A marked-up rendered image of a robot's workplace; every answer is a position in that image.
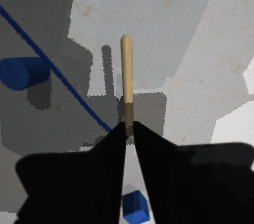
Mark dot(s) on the blue cube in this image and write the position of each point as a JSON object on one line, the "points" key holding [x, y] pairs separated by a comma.
{"points": [[135, 208]]}

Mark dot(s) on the dark blue string with wooden stick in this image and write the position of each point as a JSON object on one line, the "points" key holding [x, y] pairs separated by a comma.
{"points": [[127, 76]]}

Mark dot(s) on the dark blue cylinder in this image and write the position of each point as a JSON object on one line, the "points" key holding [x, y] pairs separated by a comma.
{"points": [[19, 73]]}

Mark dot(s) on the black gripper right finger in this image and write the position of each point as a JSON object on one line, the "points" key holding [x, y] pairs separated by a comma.
{"points": [[162, 163]]}

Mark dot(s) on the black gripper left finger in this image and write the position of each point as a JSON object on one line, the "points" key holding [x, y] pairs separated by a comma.
{"points": [[101, 167]]}

